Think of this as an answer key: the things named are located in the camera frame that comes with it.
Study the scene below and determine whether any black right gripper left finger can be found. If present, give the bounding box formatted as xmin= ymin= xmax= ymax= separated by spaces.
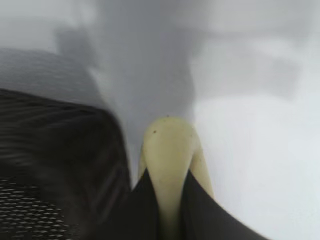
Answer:
xmin=119 ymin=167 xmax=166 ymax=240

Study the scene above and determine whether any pale yellow egg yolk pastry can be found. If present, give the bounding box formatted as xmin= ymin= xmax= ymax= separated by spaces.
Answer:
xmin=138 ymin=115 xmax=215 ymax=240

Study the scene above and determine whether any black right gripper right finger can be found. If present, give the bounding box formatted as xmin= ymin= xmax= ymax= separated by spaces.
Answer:
xmin=180 ymin=169 xmax=271 ymax=240

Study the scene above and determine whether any dark brown wicker basket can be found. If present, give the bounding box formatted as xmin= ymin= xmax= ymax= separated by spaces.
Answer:
xmin=0 ymin=88 xmax=133 ymax=240

